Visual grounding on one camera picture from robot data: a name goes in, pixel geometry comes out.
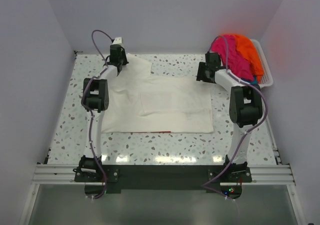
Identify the white plastic basket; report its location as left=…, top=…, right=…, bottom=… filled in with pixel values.
left=250, top=39, right=274, bottom=88

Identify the orange t shirt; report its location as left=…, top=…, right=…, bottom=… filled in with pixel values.
left=224, top=34, right=264, bottom=82

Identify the white t shirt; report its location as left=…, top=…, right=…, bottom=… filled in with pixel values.
left=101, top=53, right=214, bottom=134

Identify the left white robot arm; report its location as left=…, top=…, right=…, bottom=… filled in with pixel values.
left=75, top=41, right=128, bottom=181

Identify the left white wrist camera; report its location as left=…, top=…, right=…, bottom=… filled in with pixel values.
left=112, top=36, right=124, bottom=47

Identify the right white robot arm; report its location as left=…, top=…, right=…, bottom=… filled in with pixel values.
left=196, top=51, right=268, bottom=182

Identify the blue t shirt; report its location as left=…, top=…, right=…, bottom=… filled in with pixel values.
left=249, top=76, right=259, bottom=85

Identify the pink t shirt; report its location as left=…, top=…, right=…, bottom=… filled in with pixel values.
left=210, top=34, right=255, bottom=82

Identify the aluminium rail frame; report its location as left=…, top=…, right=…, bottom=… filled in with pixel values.
left=19, top=89, right=307, bottom=225

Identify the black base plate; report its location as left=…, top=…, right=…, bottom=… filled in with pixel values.
left=73, top=164, right=253, bottom=199

